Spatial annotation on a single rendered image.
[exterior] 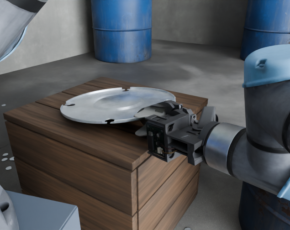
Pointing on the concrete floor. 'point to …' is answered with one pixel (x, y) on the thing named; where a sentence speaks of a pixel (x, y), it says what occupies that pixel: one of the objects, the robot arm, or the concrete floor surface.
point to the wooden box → (101, 164)
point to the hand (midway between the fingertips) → (144, 115)
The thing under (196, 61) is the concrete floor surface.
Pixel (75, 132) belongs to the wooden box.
